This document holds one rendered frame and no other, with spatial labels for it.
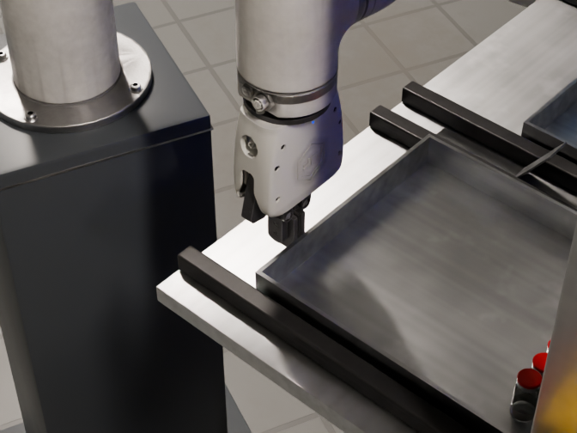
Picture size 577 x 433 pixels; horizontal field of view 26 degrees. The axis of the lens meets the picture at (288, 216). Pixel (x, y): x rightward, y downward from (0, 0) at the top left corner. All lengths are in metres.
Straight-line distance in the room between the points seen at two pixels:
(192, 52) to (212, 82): 0.12
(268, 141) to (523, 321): 0.29
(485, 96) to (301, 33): 0.45
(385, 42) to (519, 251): 1.81
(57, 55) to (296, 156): 0.38
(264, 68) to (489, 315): 0.32
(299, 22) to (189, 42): 2.02
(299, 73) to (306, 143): 0.09
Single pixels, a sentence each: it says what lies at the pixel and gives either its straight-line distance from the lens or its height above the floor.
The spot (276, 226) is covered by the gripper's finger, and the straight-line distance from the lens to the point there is 1.15.
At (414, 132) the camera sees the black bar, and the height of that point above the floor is 0.90.
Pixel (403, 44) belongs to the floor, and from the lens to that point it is 2.98.
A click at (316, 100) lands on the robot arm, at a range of 1.02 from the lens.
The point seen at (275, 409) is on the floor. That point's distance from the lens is 2.18.
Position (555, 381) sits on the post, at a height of 1.09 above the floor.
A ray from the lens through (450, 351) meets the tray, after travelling 1.12.
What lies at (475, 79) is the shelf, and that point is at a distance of 1.41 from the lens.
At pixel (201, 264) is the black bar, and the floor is 0.90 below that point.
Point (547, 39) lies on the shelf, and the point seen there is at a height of 0.88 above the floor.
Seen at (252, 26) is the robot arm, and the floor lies 1.17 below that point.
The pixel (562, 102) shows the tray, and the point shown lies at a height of 0.90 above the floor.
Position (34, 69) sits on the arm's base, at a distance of 1.38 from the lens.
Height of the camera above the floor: 1.72
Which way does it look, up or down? 43 degrees down
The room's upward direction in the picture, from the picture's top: straight up
